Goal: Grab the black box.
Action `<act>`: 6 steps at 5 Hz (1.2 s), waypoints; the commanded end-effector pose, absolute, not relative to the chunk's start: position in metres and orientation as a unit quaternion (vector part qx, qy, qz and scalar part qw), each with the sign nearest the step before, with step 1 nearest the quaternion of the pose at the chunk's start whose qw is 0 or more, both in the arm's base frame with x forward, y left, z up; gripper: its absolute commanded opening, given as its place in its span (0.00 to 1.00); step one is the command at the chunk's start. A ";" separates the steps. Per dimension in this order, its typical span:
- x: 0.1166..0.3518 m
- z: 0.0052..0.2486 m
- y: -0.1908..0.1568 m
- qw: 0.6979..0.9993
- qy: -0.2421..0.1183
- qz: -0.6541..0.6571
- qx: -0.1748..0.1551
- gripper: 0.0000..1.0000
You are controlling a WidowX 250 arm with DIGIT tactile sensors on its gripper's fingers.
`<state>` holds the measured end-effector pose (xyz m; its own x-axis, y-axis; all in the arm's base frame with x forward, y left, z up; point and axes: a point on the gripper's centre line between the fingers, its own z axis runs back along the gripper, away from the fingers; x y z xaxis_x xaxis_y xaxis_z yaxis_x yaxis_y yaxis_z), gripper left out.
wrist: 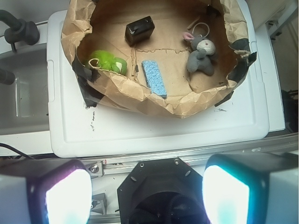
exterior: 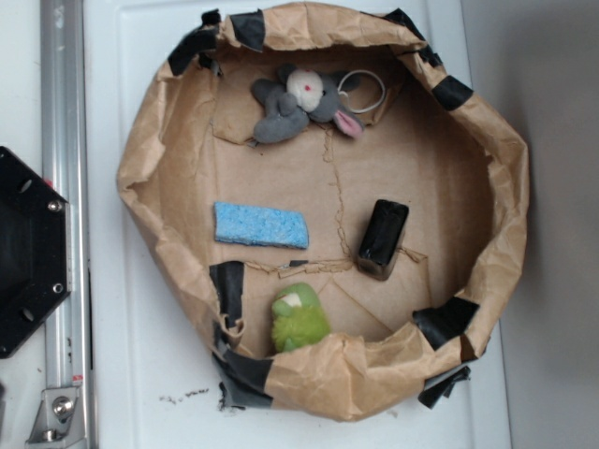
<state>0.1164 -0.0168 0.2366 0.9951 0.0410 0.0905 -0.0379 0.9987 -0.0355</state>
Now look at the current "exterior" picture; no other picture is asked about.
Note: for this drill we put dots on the black box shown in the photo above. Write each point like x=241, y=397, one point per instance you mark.
x=382, y=238

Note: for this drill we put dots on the green plush frog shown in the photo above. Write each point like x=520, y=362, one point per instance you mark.
x=298, y=318

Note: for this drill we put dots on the brown paper bin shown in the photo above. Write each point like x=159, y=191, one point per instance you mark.
x=431, y=144

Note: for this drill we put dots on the blue sponge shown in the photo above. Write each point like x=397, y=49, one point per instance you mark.
x=260, y=226

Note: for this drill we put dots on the grey plush bunny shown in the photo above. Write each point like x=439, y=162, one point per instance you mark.
x=301, y=96

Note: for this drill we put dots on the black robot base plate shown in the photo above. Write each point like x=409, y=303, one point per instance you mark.
x=34, y=266

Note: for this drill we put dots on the aluminium extrusion rail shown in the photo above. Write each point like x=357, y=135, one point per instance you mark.
x=68, y=331

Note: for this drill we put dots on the metal corner bracket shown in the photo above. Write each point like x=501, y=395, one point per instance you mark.
x=59, y=422

